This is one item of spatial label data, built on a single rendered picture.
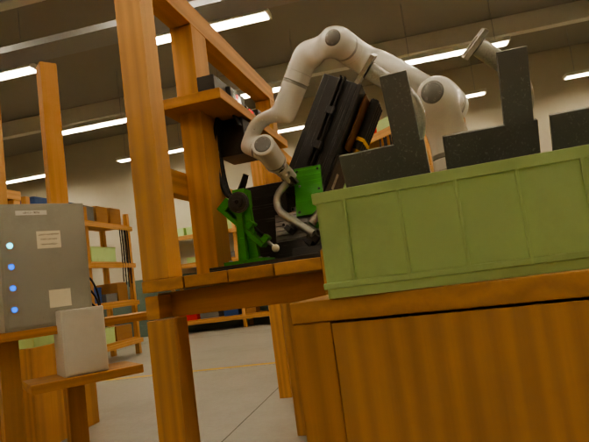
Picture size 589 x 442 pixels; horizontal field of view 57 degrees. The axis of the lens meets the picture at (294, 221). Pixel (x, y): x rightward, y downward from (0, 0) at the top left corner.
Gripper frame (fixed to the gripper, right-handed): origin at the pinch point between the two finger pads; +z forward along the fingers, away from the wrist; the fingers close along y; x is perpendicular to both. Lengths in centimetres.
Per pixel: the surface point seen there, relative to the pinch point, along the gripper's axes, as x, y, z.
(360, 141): -35.2, -4.6, 18.4
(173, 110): 11, 36, -37
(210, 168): 17.6, 17.1, -20.8
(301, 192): 0.6, -6.6, 2.8
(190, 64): -8, 46, -35
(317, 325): 31, -79, -105
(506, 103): -16, -80, -109
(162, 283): 55, -18, -50
